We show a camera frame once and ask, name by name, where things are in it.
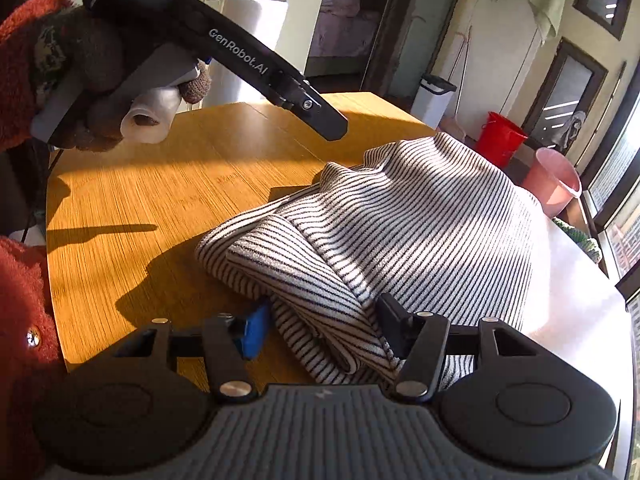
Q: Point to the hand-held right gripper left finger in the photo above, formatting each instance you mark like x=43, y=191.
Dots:
x=256, y=329

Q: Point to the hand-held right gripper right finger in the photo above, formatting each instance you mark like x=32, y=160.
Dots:
x=396, y=332

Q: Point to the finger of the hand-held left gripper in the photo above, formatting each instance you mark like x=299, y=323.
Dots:
x=320, y=112

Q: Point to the black white striped garment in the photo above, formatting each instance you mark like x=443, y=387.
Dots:
x=425, y=210

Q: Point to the person's left forearm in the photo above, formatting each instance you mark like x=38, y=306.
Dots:
x=22, y=75

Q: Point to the person's left hand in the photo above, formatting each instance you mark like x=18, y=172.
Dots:
x=85, y=52

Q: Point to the white cylindrical appliance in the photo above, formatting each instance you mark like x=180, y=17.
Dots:
x=250, y=40

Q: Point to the white plastic roll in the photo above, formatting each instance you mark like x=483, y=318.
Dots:
x=150, y=117

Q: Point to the bed with pale bedding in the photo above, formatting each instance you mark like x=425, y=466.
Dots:
x=342, y=15

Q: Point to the white bin with black lid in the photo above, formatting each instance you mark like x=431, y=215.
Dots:
x=434, y=102

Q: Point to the white cloth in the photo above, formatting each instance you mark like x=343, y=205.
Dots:
x=575, y=305

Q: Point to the red bucket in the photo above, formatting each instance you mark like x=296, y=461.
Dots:
x=500, y=137

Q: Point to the pink bucket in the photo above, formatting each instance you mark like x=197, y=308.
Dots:
x=555, y=180

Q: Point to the person's red sweater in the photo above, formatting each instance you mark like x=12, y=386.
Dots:
x=22, y=350

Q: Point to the dark framed tall window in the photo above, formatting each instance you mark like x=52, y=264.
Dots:
x=565, y=92

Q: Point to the dark framed small window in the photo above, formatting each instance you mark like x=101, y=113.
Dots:
x=602, y=2

